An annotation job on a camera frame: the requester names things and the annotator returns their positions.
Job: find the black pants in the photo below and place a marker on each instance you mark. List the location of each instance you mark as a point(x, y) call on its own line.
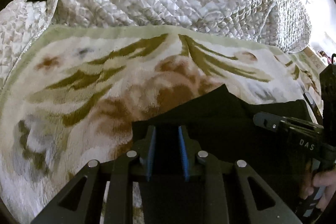
point(223, 126)

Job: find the floral fleece blanket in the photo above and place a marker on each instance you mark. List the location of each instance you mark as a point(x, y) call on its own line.
point(74, 94)

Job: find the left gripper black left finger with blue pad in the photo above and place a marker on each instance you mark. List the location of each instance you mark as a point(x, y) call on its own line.
point(102, 191)

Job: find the black camera box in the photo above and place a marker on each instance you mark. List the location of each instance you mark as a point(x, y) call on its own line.
point(328, 95)

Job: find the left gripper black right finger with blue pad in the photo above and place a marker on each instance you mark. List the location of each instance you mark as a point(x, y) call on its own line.
point(230, 192)

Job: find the person's right hand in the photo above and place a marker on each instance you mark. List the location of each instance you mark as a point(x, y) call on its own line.
point(310, 182)

